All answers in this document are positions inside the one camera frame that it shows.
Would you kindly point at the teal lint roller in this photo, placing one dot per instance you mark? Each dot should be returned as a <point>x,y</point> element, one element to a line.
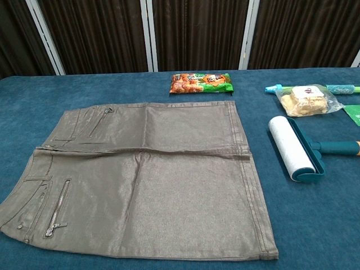
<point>295,149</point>

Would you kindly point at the grey zippered skirt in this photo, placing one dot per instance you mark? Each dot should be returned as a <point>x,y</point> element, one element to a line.
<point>157,180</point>

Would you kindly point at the orange green snack packet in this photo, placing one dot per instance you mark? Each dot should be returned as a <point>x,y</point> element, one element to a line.
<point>201,83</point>

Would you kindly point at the white framed folding screen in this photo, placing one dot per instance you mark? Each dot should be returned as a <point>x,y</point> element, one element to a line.
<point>197,33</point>

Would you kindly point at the clear bag of biscuits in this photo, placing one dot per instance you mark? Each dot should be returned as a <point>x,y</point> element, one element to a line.
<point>305,101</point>

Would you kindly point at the green tube with blue cap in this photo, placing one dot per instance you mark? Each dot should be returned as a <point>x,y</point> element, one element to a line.
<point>337,89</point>

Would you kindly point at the green paper packet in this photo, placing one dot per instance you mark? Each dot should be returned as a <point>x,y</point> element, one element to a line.
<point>353,114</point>

